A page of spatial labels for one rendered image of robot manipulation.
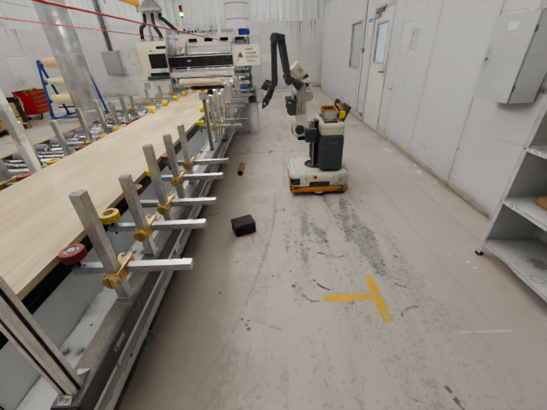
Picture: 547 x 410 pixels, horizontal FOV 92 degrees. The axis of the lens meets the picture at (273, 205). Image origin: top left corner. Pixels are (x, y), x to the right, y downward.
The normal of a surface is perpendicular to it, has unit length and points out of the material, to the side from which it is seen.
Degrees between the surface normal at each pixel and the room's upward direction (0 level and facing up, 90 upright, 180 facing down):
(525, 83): 90
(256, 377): 0
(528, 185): 90
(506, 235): 90
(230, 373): 0
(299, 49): 90
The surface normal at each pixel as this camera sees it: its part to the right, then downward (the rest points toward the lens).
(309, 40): 0.01, 0.50
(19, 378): 1.00, -0.04
